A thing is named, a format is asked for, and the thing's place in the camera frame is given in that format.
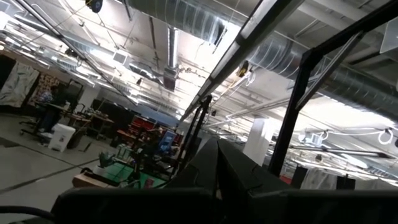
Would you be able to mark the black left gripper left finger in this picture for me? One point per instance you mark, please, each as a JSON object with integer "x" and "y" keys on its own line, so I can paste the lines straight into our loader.
{"x": 199, "y": 174}

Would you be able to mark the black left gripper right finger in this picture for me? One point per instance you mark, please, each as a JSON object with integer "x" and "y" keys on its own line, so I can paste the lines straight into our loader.
{"x": 239, "y": 174}

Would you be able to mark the red storage shelf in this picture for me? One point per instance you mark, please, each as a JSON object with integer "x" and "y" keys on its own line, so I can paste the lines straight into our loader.
{"x": 143, "y": 124}

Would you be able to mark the white pillar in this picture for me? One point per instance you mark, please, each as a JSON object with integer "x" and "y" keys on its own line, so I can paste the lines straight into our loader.
{"x": 256, "y": 140}

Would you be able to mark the black tripod stand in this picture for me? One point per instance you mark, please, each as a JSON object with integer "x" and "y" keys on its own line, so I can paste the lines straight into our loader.
{"x": 194, "y": 133}

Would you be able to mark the blue panel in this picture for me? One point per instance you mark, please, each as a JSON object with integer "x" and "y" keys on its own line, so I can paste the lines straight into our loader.
{"x": 167, "y": 141}

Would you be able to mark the green cutting mat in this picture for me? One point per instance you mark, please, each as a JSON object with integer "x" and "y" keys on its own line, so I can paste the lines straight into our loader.
{"x": 121, "y": 172}

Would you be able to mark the cluttered work table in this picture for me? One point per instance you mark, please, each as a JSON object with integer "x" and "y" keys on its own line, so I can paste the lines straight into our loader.
{"x": 93, "y": 121}

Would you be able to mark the white plastic bin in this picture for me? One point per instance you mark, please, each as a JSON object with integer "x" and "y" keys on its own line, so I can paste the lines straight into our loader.
{"x": 62, "y": 138}

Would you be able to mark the person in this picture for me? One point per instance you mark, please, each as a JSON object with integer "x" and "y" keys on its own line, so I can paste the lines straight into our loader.
{"x": 51, "y": 115}

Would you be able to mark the crumpled grey tarp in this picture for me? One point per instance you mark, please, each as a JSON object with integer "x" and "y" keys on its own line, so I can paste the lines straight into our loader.
{"x": 17, "y": 84}

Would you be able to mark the black aluminium table frame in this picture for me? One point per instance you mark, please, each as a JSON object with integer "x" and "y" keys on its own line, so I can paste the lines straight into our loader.
{"x": 289, "y": 124}

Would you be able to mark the silver ventilation duct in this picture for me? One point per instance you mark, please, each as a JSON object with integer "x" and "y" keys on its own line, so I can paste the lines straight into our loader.
{"x": 280, "y": 56}
{"x": 186, "y": 18}

